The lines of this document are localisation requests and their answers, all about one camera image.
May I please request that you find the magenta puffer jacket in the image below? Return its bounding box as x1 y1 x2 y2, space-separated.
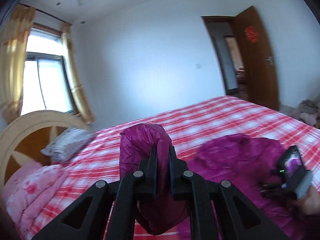
119 124 306 239

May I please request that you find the pile of beige clothes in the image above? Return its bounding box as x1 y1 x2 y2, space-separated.
291 99 319 128

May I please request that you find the right hand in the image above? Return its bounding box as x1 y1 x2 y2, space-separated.
292 186 320 216

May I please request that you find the red white plaid bedsheet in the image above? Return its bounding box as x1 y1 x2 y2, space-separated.
22 96 319 239

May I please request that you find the striped grey white pillow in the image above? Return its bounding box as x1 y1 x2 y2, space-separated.
41 126 97 163

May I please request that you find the right golden curtain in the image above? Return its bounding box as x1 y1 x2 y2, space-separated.
61 23 95 125

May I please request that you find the golden curtain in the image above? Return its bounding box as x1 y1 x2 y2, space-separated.
61 23 95 125
1 4 36 123

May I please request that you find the brown wooden door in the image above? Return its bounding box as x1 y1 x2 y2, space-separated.
232 6 280 111

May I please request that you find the pink floral quilt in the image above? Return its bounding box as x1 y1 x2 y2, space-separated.
1 161 68 234

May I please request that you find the beige wooden headboard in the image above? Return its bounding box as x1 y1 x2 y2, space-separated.
1 111 89 187

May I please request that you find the red paper door decoration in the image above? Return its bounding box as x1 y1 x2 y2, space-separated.
244 25 259 43

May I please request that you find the left golden curtain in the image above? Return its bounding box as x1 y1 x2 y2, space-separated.
1 4 36 123

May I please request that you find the white wall switch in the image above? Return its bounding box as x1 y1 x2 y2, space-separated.
195 63 202 69

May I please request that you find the silver door handle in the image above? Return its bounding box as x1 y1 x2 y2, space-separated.
265 56 274 66

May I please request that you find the window with dark frame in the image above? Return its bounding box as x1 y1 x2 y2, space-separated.
21 28 75 115

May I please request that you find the dark wooden door frame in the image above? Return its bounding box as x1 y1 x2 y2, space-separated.
202 16 239 96

